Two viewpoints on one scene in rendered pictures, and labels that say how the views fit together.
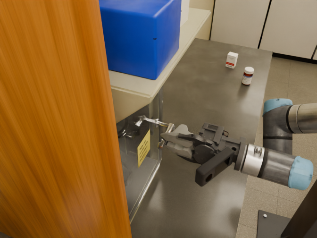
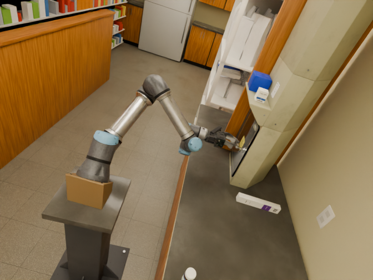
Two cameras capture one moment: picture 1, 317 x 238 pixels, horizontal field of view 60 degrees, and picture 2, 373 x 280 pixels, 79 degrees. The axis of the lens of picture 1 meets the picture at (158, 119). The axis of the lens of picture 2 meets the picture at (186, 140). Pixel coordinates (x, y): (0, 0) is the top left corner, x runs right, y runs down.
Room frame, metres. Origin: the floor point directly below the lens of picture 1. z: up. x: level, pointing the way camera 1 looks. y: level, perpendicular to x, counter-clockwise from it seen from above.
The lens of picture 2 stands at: (1.47, -0.80, 1.95)
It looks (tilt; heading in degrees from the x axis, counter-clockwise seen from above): 36 degrees down; 155
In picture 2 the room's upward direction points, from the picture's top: 19 degrees clockwise
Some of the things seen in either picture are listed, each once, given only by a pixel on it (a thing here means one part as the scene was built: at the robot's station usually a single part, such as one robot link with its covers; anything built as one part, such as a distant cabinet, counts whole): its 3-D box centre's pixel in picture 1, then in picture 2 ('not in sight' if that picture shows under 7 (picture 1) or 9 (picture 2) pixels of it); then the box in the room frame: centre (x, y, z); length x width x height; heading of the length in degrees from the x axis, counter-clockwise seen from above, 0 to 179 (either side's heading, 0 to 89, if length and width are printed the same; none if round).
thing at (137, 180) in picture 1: (139, 151); (242, 140); (0.47, 0.05, 1.19); 0.30 x 0.01 x 0.40; 158
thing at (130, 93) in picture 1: (157, 62); (253, 102); (0.45, 0.00, 1.46); 0.32 x 0.11 x 0.10; 158
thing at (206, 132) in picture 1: (219, 148); (215, 138); (0.47, -0.16, 1.20); 0.12 x 0.09 x 0.08; 68
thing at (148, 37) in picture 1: (137, 29); (259, 82); (0.38, 0.03, 1.56); 0.10 x 0.10 x 0.09; 68
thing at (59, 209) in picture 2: not in sight; (91, 196); (0.68, -0.84, 0.92); 0.32 x 0.32 x 0.04; 71
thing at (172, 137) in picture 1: (179, 132); (232, 140); (0.51, -0.06, 1.22); 0.09 x 0.06 x 0.03; 68
